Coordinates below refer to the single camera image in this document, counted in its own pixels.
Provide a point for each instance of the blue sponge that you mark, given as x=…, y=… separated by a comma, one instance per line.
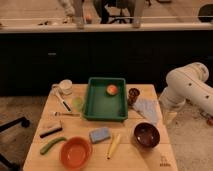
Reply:
x=99, y=135

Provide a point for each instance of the green plastic tray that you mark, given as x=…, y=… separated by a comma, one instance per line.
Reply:
x=100, y=105

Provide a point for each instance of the dark brown bowl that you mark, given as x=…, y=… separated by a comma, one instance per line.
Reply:
x=147, y=135

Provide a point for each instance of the black and wood eraser block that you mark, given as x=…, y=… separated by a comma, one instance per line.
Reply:
x=50, y=128

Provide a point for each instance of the white black-tipped marker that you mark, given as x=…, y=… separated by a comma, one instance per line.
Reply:
x=62, y=101

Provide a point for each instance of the white mug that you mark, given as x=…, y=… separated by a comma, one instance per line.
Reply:
x=64, y=86

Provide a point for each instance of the light blue cloth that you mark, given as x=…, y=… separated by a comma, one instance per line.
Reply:
x=147, y=108

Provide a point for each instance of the silver fork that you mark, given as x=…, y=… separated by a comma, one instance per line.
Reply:
x=65, y=114

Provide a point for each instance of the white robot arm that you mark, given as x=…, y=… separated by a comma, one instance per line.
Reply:
x=188, y=83

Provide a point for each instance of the red-orange bowl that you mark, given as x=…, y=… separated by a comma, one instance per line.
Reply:
x=75, y=153

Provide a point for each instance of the orange peach fruit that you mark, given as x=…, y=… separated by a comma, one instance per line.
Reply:
x=112, y=89

